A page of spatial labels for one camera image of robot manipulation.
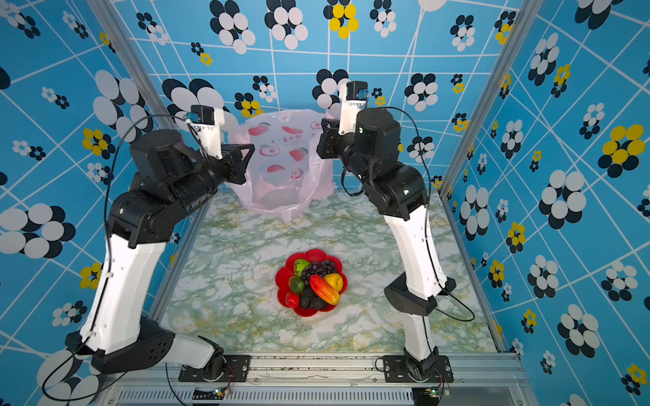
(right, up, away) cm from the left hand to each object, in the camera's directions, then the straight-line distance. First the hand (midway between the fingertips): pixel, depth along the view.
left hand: (254, 140), depth 51 cm
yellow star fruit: (+17, -38, +33) cm, 53 cm away
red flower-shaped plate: (0, -37, +40) cm, 54 cm away
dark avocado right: (+11, -44, +29) cm, 54 cm away
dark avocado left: (+8, -43, +31) cm, 54 cm away
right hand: (+16, +5, 0) cm, 17 cm away
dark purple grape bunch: (+12, -34, +35) cm, 51 cm away
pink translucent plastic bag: (-1, -2, +36) cm, 36 cm away
